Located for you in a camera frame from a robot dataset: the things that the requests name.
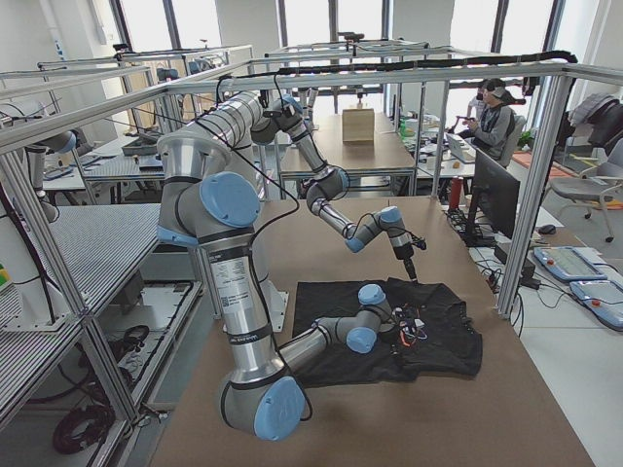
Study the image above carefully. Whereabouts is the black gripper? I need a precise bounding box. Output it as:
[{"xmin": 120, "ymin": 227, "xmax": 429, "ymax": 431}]
[
  {"xmin": 384, "ymin": 320, "xmax": 414, "ymax": 360},
  {"xmin": 392, "ymin": 235, "xmax": 427, "ymax": 283}
]

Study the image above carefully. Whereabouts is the black printed t-shirt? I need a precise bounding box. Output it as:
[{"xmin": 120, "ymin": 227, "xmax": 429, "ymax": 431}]
[{"xmin": 295, "ymin": 277, "xmax": 483, "ymax": 387}]

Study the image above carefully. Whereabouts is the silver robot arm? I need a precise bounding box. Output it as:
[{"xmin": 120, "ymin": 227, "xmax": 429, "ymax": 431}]
[
  {"xmin": 157, "ymin": 128, "xmax": 392, "ymax": 441},
  {"xmin": 186, "ymin": 91, "xmax": 426, "ymax": 282}
]

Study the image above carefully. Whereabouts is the red water bottle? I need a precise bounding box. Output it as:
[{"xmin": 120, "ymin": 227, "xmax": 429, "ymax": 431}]
[{"xmin": 449, "ymin": 176, "xmax": 463, "ymax": 210}]

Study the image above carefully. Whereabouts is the black computer monitor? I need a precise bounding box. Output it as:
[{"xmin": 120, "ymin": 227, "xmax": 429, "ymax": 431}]
[{"xmin": 463, "ymin": 153, "xmax": 520, "ymax": 247}]

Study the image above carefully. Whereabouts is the cardboard box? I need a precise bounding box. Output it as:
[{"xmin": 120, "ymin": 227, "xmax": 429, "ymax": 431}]
[{"xmin": 342, "ymin": 108, "xmax": 375, "ymax": 143}]

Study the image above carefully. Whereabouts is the seated person grey jacket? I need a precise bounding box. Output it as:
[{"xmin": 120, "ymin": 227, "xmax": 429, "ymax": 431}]
[{"xmin": 463, "ymin": 78, "xmax": 515, "ymax": 161}]

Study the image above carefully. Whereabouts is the blue teach pendant far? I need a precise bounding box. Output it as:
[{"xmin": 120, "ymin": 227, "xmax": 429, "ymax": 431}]
[{"xmin": 532, "ymin": 246, "xmax": 607, "ymax": 282}]

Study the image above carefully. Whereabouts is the blue teach pendant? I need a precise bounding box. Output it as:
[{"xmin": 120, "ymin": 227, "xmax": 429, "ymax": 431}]
[
  {"xmin": 569, "ymin": 280, "xmax": 622, "ymax": 331},
  {"xmin": 532, "ymin": 246, "xmax": 607, "ymax": 282}
]

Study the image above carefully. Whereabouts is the grey office chair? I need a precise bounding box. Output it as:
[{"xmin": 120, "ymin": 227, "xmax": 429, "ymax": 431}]
[{"xmin": 545, "ymin": 139, "xmax": 622, "ymax": 243}]

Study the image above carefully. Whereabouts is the blue teach pendant near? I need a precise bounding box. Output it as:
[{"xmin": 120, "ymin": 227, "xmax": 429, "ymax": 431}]
[{"xmin": 569, "ymin": 280, "xmax": 622, "ymax": 331}]

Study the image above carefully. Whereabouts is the aluminium cage frame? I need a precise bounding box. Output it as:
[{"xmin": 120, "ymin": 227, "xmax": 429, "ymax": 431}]
[{"xmin": 1, "ymin": 51, "xmax": 574, "ymax": 419}]

